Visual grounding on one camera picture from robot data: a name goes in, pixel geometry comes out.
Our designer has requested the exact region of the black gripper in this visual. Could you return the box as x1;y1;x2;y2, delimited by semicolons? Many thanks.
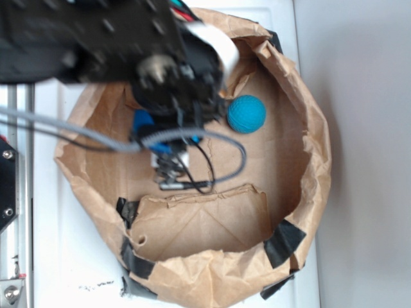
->
131;47;224;191

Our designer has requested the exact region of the blue rectangular block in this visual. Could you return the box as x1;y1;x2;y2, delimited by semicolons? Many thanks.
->
130;109;202;156

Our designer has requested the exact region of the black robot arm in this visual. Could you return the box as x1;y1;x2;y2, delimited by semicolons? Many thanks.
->
1;1;240;194

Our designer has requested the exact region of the teal golf ball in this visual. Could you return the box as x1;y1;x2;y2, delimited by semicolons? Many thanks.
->
226;95;267;134

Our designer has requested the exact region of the brown paper bag bin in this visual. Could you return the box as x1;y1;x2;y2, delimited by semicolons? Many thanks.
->
55;8;331;307

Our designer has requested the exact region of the thin black cable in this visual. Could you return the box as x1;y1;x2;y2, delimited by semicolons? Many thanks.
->
0;119;216;194

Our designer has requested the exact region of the grey braided cable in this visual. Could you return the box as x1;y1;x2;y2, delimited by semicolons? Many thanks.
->
0;106;247;185

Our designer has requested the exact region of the aluminium frame rail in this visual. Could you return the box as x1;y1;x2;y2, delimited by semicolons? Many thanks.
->
0;83;35;308

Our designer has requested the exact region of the black metal bracket plate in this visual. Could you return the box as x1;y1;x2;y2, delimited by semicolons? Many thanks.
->
1;135;19;234

